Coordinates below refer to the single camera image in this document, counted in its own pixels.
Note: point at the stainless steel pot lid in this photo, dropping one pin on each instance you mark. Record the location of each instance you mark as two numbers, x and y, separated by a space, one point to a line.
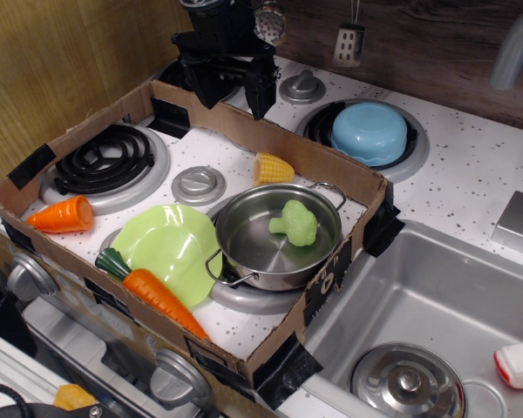
406 380

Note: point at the silver oven knob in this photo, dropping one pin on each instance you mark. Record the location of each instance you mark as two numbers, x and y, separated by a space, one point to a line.
175 382
29 280

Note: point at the silver toy faucet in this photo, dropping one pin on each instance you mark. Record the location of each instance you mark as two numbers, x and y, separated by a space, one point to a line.
509 61

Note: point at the silver stove knob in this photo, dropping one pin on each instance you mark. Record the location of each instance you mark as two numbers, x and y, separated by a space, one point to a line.
198 186
302 89

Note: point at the silver oven knob left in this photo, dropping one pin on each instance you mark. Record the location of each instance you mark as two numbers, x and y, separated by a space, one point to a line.
29 280

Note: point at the orange carrot half piece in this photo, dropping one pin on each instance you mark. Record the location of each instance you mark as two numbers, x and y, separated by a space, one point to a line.
71 215

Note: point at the black front left coil burner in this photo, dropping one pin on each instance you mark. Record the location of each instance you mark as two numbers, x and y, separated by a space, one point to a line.
110 160

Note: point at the brown cardboard fence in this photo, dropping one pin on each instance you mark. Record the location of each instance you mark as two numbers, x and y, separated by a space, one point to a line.
277 364

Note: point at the silver stove top knob centre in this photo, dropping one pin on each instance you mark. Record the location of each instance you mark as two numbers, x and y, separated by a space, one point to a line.
198 186

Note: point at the silver sink basin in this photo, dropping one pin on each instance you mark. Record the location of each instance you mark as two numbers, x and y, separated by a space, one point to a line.
430 290

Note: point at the light blue plastic bowl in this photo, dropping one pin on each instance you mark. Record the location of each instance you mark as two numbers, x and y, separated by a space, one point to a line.
372 133

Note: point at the orange toy carrot green top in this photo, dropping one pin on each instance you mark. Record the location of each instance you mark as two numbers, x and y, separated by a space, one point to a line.
148 288

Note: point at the white red toy piece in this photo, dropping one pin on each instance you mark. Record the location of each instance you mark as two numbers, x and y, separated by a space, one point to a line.
509 364

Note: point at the hanging silver strainer spoon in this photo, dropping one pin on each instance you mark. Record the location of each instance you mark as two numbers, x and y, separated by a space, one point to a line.
271 22

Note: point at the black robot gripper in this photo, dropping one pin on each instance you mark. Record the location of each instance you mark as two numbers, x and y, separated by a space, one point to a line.
222 47

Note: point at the silver oven knob right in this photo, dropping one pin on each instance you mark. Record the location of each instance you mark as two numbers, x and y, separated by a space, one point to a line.
175 382

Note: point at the light green plastic plate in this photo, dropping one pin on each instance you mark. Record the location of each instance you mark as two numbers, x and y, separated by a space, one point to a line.
177 244

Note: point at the yellow toy corn piece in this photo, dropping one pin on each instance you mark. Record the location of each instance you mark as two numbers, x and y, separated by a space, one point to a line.
269 169

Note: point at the green toy broccoli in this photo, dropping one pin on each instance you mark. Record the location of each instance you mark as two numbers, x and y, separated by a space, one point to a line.
297 222

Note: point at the hanging silver spatula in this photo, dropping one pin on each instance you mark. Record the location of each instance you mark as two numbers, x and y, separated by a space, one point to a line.
349 41

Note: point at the silver stove top knob back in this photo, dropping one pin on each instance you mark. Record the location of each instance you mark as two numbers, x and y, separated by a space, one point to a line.
302 89

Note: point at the yellow object bottom left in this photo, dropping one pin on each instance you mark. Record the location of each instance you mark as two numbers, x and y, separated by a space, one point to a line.
71 396

